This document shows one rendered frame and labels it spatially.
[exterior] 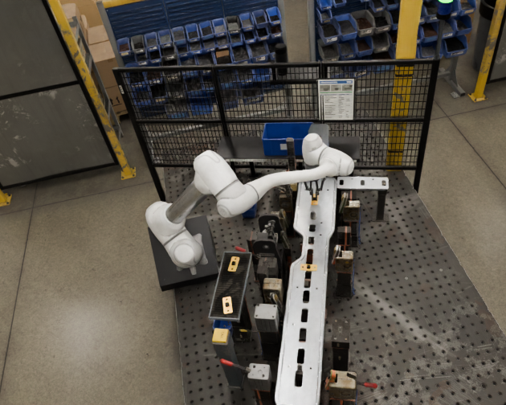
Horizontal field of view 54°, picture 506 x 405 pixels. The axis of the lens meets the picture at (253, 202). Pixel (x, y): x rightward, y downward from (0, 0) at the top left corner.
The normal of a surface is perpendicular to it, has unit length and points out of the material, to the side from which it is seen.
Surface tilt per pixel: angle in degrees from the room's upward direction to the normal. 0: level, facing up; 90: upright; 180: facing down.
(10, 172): 91
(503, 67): 92
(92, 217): 0
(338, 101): 90
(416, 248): 0
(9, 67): 92
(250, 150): 0
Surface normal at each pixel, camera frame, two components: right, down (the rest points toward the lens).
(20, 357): -0.12, -0.69
